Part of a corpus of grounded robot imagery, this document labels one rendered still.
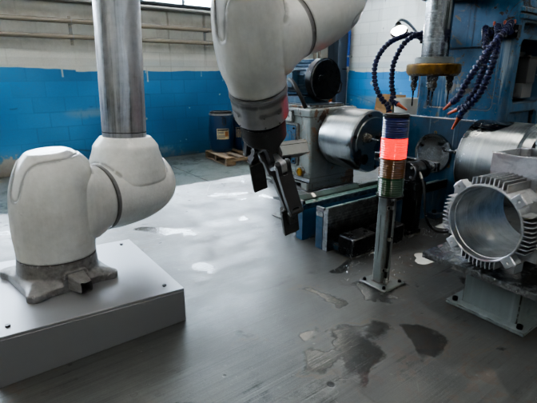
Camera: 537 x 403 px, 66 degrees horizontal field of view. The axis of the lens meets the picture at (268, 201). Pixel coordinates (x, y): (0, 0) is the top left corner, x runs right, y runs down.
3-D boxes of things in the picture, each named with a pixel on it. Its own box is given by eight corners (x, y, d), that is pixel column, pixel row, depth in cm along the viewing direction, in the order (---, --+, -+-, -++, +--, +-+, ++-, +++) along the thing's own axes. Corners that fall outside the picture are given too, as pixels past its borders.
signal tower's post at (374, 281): (379, 273, 110) (393, 111, 98) (404, 284, 104) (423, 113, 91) (359, 281, 105) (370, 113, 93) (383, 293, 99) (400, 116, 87)
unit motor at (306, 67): (296, 143, 221) (297, 59, 209) (341, 153, 196) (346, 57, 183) (256, 149, 207) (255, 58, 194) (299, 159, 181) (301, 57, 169)
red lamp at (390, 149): (390, 153, 99) (391, 134, 98) (411, 157, 95) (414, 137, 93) (373, 156, 96) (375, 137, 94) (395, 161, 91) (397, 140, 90)
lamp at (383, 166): (388, 172, 101) (390, 153, 99) (410, 177, 96) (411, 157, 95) (372, 175, 97) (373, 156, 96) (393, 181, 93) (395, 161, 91)
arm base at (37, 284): (38, 313, 75) (35, 285, 74) (-2, 275, 89) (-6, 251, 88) (130, 281, 88) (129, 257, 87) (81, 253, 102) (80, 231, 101)
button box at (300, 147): (298, 157, 155) (294, 143, 155) (310, 152, 149) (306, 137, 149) (260, 162, 145) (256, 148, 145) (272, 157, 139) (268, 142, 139)
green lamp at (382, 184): (387, 189, 102) (388, 172, 101) (407, 195, 97) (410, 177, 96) (371, 193, 98) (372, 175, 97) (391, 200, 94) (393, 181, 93)
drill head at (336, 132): (335, 156, 203) (337, 104, 196) (397, 169, 175) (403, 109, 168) (296, 162, 189) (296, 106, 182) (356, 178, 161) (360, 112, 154)
